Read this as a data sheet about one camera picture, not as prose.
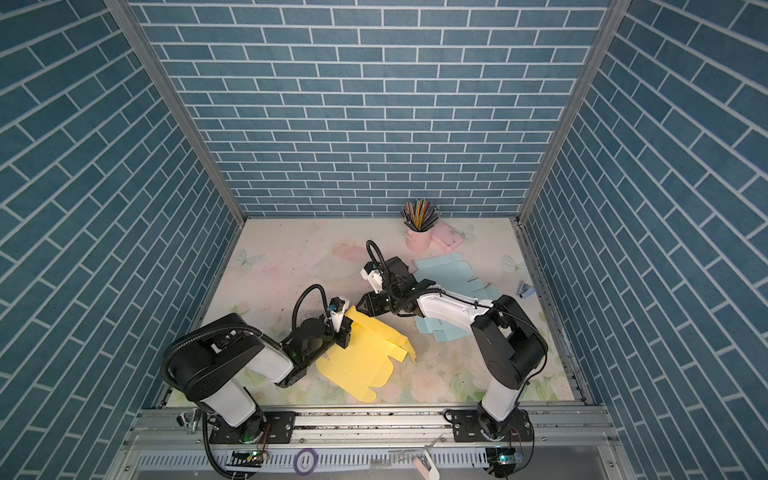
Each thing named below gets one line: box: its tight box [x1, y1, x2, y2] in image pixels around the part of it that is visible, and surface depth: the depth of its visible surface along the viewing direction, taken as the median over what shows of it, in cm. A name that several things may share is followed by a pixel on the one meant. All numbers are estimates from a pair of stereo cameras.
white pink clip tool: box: [412, 449, 440, 480], surface depth 69 cm
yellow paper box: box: [316, 306, 416, 403], surface depth 84 cm
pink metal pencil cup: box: [405, 229, 431, 252], surface depth 107 cm
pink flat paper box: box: [430, 220, 463, 252], surface depth 114 cm
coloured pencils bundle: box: [400, 198, 440, 232], surface depth 107 cm
